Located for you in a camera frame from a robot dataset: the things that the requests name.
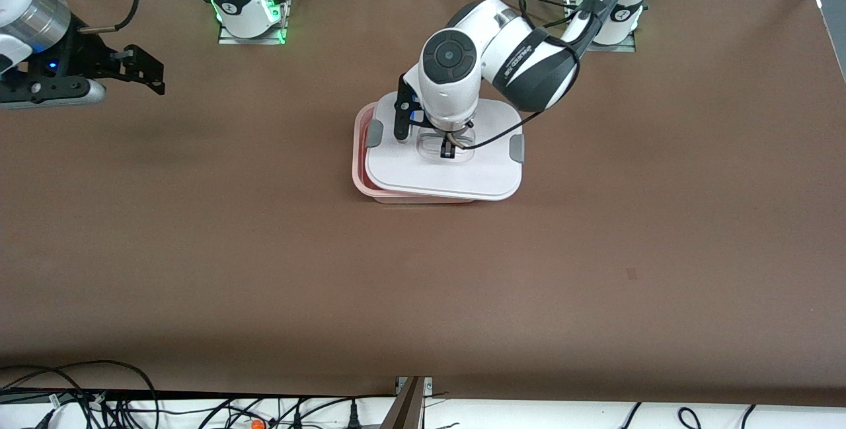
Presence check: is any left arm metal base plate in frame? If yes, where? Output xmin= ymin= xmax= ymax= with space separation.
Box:
xmin=562 ymin=0 xmax=637 ymax=54

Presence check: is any black looped floor cable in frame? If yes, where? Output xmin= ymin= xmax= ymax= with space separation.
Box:
xmin=0 ymin=360 xmax=161 ymax=429

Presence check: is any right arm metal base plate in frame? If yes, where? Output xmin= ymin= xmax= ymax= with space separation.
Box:
xmin=217 ymin=0 xmax=289 ymax=46

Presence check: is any white box lid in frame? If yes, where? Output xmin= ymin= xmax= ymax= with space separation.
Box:
xmin=365 ymin=97 xmax=525 ymax=201

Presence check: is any pink plastic box base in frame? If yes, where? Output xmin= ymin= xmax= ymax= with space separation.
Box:
xmin=352 ymin=103 xmax=478 ymax=206

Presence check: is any aluminium frame profile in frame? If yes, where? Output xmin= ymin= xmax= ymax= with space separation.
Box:
xmin=380 ymin=376 xmax=434 ymax=429

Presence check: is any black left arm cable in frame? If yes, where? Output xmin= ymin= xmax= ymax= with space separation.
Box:
xmin=453 ymin=0 xmax=584 ymax=151

